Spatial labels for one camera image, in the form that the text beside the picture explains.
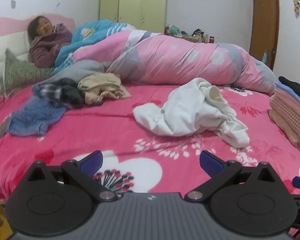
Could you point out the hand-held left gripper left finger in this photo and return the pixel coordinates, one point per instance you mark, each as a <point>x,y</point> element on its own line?
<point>91,162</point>

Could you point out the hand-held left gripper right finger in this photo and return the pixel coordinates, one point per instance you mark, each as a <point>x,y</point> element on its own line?
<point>211,162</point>

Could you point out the white sweatshirt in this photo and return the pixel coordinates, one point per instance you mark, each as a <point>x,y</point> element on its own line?
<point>185,110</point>

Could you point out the pink floral blanket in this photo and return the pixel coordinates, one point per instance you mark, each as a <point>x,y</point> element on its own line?
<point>90,135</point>

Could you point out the tan folded garment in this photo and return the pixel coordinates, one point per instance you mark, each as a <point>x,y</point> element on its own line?
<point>285,130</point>

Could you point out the dark grey garment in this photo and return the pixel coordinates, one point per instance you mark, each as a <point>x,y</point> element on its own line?
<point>71,92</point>

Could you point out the blue jeans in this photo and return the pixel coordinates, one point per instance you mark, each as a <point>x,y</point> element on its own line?
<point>32,117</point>

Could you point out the beige pants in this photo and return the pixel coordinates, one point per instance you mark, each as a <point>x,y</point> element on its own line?
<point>102,85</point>

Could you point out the light pink folded garment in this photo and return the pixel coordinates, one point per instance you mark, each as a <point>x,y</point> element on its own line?
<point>296,102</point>

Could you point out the plaid shirt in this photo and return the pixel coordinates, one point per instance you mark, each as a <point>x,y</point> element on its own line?
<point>48,90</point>

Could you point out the blue folded garment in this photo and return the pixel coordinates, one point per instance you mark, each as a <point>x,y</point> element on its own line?
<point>287,91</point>

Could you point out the black folded garment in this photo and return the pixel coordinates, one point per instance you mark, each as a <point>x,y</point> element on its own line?
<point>297,86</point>

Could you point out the pink floral quilt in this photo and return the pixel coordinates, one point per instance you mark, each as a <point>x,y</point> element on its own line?
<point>177,60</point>

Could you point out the green pillow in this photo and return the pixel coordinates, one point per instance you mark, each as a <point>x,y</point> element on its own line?
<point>20,72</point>

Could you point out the blue face mask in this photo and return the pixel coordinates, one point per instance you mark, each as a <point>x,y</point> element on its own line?
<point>265,57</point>

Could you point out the red box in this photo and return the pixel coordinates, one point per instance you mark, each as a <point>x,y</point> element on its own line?
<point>211,39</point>

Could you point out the cardboard box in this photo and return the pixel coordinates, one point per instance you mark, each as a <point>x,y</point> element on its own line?
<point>190,39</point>

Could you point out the blue quilt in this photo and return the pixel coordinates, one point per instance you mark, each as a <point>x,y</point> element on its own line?
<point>95,33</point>

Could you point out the black bag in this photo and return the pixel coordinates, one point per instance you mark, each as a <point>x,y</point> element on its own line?
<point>197,33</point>

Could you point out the green plastic bag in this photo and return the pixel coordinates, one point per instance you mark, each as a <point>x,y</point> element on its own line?
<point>175,30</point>

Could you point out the red packet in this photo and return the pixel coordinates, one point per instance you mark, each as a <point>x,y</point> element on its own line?
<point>167,30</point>

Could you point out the pink and white headboard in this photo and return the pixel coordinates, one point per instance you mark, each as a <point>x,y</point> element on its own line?
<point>5,45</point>

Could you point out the brown wooden door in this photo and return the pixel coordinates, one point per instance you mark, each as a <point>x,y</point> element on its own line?
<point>265,25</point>

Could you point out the pale yellow wardrobe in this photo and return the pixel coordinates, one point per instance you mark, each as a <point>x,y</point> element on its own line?
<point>130,5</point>

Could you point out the yellow hanging ornament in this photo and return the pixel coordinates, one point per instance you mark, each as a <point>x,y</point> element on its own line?
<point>297,6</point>

